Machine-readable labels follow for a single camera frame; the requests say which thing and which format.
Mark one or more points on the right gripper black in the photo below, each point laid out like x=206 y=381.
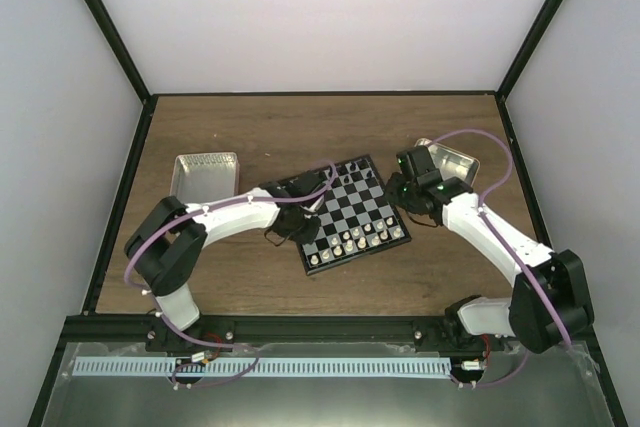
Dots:
x=392 y=188

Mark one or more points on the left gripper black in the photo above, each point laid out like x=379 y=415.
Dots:
x=307 y=237

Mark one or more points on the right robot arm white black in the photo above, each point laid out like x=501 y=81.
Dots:
x=550 y=300

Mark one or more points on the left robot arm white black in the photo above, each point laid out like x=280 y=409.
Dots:
x=163 y=251

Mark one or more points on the black white chess board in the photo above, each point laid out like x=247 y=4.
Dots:
x=354 y=208

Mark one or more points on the orange metal tin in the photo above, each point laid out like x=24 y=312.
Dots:
x=451 y=162

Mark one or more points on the pink metal tin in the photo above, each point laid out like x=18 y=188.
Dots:
x=205 y=177

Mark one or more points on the black frame back rail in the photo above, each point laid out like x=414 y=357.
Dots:
x=352 y=93

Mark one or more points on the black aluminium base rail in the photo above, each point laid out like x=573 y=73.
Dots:
x=426 y=333

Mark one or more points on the light blue slotted cable duct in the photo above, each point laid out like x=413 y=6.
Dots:
x=402 y=367

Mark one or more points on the black frame post right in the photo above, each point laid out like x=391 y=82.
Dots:
x=526 y=50

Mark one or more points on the black frame post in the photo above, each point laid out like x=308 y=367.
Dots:
x=526 y=50
x=113 y=38

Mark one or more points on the black frame post left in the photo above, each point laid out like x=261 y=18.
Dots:
x=113 y=38

